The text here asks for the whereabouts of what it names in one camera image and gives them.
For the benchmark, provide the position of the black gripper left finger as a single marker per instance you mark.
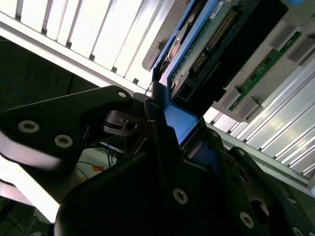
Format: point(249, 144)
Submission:
point(49, 115)

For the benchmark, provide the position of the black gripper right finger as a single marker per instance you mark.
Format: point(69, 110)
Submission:
point(231, 177)

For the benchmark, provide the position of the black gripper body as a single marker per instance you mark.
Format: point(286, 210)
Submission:
point(123, 201)

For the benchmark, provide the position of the hard disk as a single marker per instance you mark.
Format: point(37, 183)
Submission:
point(197, 54)

